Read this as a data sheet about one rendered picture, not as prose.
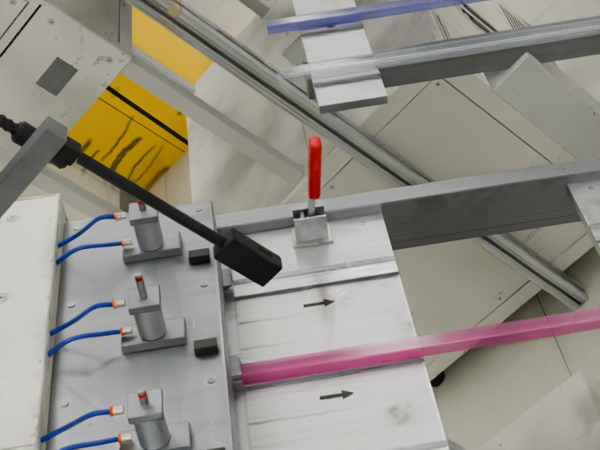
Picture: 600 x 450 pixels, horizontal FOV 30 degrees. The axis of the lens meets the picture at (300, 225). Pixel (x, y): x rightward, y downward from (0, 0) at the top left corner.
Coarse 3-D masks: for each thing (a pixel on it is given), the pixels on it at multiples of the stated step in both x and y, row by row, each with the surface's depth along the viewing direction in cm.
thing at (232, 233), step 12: (228, 240) 75; (240, 240) 75; (252, 240) 76; (216, 252) 76; (228, 252) 75; (240, 252) 75; (252, 252) 76; (264, 252) 76; (228, 264) 76; (240, 264) 76; (252, 264) 76; (264, 264) 76; (276, 264) 77; (252, 276) 77; (264, 276) 77
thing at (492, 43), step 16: (512, 32) 118; (528, 32) 118; (544, 32) 117; (560, 32) 117; (576, 32) 117; (592, 32) 118; (416, 48) 117; (432, 48) 117; (448, 48) 117; (464, 48) 117; (480, 48) 117; (496, 48) 117; (320, 64) 117; (336, 64) 117; (352, 64) 116; (368, 64) 117; (384, 64) 117; (400, 64) 117; (288, 80) 117
